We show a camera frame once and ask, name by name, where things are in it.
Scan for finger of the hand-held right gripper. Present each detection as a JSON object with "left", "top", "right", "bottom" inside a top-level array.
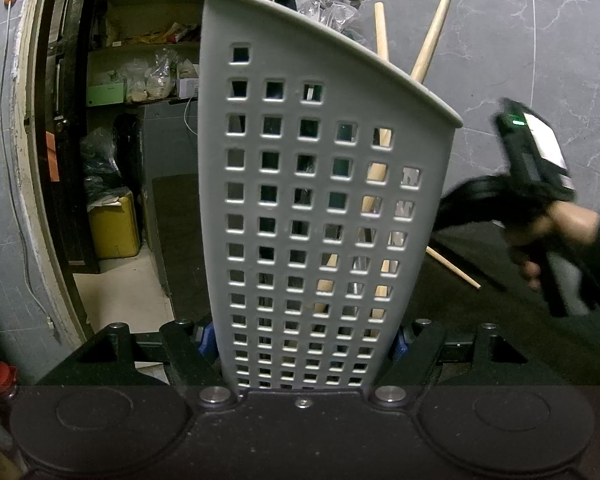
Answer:
[{"left": 432, "top": 175, "right": 509, "bottom": 234}]

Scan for dark wooden door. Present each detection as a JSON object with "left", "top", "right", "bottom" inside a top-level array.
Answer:
[{"left": 32, "top": 0, "right": 102, "bottom": 274}]

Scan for orange door tag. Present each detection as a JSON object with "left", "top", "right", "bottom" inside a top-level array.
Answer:
[{"left": 45, "top": 130, "right": 61, "bottom": 182}]

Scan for green box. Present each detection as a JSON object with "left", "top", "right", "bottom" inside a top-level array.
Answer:
[{"left": 85, "top": 83, "right": 127, "bottom": 107}]

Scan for yellow jerrycan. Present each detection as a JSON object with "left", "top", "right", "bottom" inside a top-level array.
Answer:
[{"left": 87, "top": 190, "right": 142, "bottom": 260}]

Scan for cream door frame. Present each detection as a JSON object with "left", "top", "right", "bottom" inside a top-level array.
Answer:
[{"left": 11, "top": 0, "right": 312, "bottom": 342}]

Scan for white perforated utensil basket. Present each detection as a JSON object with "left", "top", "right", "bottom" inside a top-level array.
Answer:
[{"left": 198, "top": 0, "right": 464, "bottom": 392}]

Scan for clear plastic bag dark contents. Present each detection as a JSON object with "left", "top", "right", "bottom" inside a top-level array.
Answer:
[{"left": 294, "top": 0, "right": 377, "bottom": 49}]

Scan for clear bag of food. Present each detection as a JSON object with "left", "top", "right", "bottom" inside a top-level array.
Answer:
[{"left": 144, "top": 49, "right": 179, "bottom": 99}]

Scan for grey cabinet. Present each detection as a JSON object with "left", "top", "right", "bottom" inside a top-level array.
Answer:
[{"left": 137, "top": 99, "right": 201, "bottom": 182}]

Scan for wooden shelf unit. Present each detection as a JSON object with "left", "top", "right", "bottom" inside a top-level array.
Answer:
[{"left": 84, "top": 0, "right": 242, "bottom": 109}]

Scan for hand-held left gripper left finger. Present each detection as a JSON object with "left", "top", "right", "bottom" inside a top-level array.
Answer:
[{"left": 40, "top": 319, "right": 238, "bottom": 407}]

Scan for white wall cable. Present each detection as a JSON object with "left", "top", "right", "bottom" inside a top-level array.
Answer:
[{"left": 0, "top": 0, "right": 57, "bottom": 332}]

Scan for person's right hand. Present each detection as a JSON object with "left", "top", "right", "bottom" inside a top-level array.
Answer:
[{"left": 511, "top": 200, "right": 600, "bottom": 292}]

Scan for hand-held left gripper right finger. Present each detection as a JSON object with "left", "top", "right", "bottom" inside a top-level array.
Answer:
[{"left": 370, "top": 319, "right": 556, "bottom": 407}]

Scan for thin white wire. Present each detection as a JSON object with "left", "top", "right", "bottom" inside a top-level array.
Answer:
[{"left": 183, "top": 97, "right": 200, "bottom": 137}]

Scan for black plastic bag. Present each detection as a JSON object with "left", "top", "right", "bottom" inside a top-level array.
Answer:
[{"left": 79, "top": 127, "right": 127, "bottom": 202}]

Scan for wooden chopstick purple tip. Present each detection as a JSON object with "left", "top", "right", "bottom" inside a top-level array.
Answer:
[{"left": 426, "top": 245, "right": 482, "bottom": 290}]

